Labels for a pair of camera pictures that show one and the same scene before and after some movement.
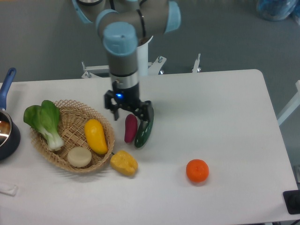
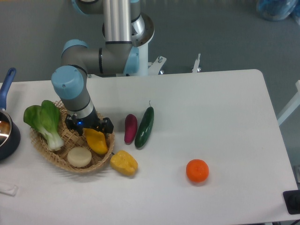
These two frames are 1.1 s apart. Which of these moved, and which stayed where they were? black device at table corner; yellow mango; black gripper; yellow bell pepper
Moved: black gripper
Stayed: yellow bell pepper; black device at table corner; yellow mango
